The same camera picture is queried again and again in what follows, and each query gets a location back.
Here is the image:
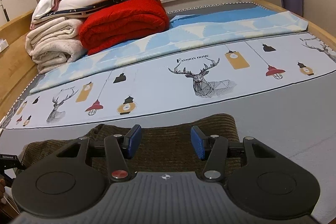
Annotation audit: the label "white folded quilt stack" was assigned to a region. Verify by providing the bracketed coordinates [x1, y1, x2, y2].
[30, 0, 116, 30]

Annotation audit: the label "brown corduroy pants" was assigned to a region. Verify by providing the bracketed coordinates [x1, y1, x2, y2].
[18, 114, 240, 177]

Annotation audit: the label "red knitted blanket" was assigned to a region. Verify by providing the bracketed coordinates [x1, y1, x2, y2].
[79, 0, 169, 55]

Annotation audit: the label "cream folded blanket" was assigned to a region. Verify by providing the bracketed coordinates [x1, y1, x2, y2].
[25, 17, 87, 74]

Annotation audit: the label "white deer print sheet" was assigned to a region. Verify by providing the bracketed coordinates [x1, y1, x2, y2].
[6, 33, 335, 130]

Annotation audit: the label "light blue patterned blanket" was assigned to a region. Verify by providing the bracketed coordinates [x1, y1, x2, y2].
[30, 6, 309, 94]

